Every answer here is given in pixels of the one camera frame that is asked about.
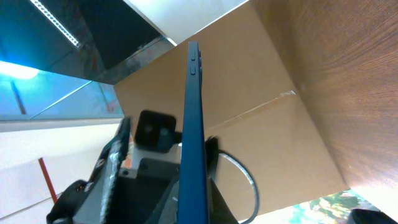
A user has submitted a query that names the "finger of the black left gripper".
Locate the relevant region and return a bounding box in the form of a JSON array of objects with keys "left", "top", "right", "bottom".
[
  {"left": 205, "top": 136, "right": 220, "bottom": 180},
  {"left": 90, "top": 117, "right": 131, "bottom": 223}
]

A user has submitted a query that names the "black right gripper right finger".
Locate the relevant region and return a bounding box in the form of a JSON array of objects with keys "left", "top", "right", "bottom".
[{"left": 207, "top": 177, "right": 238, "bottom": 224}]

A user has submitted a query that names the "blue Samsung Galaxy smartphone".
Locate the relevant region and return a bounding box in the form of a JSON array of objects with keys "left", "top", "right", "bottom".
[{"left": 177, "top": 42, "right": 209, "bottom": 224}]

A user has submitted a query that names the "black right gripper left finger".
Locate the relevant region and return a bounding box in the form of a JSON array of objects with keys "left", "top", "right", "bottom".
[{"left": 150, "top": 177, "right": 179, "bottom": 224}]

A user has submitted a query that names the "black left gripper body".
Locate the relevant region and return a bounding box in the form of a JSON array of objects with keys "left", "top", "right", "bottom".
[{"left": 46, "top": 166, "right": 179, "bottom": 224}]

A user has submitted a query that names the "brown cardboard box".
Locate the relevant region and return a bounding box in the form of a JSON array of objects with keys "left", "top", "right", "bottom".
[{"left": 114, "top": 1, "right": 348, "bottom": 221}]

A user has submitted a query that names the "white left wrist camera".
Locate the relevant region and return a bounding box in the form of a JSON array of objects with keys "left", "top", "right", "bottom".
[{"left": 119, "top": 110, "right": 182, "bottom": 180}]

